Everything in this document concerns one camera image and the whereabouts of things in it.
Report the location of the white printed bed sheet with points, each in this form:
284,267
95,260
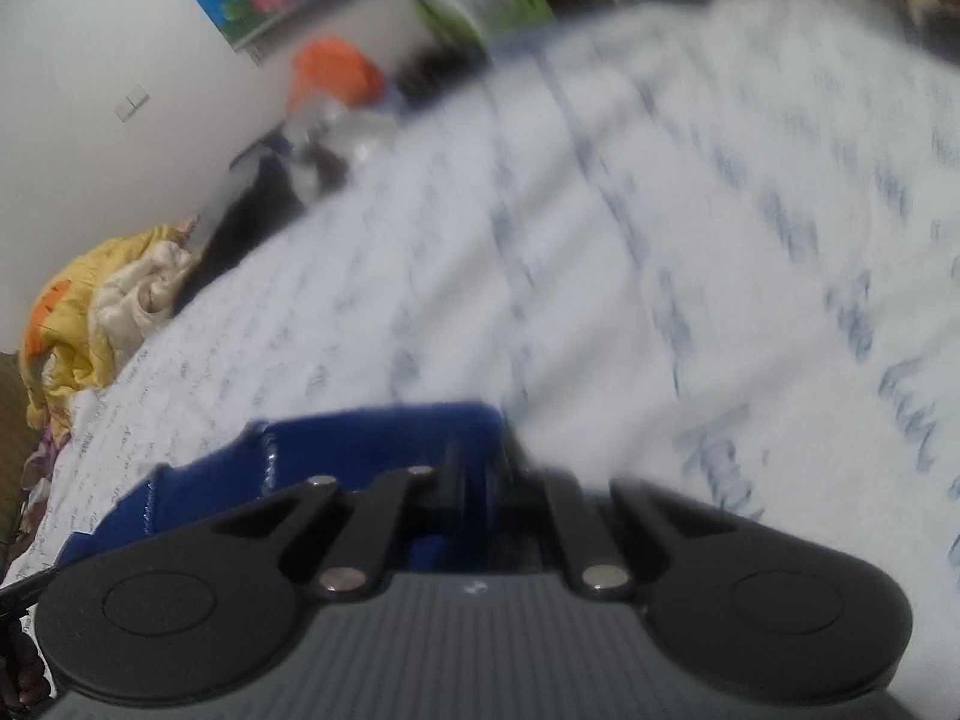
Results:
570,240

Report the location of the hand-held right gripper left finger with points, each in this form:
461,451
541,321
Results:
452,484

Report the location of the blue small garment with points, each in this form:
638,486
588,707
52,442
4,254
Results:
360,450

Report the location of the silver plastic bag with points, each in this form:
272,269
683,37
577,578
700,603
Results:
345,127

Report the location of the orange plastic bag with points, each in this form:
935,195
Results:
334,75

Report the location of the yellow blanket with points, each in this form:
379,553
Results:
82,315

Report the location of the dark clothes pile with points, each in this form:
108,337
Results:
240,217

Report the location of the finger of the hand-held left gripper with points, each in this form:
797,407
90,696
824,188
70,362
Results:
30,585

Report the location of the white wall switch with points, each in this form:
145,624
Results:
131,105

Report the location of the green item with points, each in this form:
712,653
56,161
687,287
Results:
480,0

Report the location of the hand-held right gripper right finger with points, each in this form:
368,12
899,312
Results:
525,484

